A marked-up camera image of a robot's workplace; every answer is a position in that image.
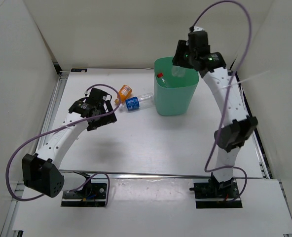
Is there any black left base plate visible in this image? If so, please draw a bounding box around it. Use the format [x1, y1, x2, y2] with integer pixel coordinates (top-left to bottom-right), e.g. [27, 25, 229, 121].
[61, 172, 110, 208]

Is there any green plastic bin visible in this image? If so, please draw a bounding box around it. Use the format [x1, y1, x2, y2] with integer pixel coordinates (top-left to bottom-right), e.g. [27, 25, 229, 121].
[154, 57, 199, 116]

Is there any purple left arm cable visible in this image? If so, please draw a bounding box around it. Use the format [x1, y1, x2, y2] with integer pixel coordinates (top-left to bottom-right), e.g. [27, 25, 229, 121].
[5, 83, 123, 207]

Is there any red label water bottle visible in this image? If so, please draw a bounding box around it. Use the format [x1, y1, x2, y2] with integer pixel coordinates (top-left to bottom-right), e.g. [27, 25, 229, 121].
[156, 73, 170, 88]

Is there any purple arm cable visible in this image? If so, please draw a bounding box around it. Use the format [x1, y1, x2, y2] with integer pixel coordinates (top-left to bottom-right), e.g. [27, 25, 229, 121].
[189, 0, 253, 202]
[5, 83, 123, 207]

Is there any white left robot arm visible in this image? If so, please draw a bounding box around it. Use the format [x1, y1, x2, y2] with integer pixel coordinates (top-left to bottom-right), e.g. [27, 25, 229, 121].
[22, 88, 117, 198]

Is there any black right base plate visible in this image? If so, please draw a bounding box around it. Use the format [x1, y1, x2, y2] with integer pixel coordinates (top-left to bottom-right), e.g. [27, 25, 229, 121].
[189, 173, 243, 209]

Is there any blue label clear bottle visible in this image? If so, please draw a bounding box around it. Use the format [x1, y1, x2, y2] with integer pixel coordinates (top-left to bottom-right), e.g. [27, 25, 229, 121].
[119, 93, 154, 112]

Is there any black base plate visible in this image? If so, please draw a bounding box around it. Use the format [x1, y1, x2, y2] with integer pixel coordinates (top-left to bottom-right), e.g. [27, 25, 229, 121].
[189, 173, 243, 209]
[61, 172, 110, 208]

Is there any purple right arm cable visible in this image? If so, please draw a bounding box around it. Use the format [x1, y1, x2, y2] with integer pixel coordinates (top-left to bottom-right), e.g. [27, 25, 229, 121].
[189, 0, 253, 202]

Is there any orange juice bottle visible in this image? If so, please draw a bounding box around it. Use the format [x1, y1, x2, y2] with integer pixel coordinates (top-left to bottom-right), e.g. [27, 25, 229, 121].
[114, 85, 133, 105]

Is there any black cap clear bottle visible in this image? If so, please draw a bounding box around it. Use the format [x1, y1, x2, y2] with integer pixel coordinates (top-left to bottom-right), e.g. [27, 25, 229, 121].
[171, 65, 186, 78]

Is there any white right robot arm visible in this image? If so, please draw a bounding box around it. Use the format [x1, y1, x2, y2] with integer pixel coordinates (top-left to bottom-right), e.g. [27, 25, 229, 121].
[172, 27, 258, 198]

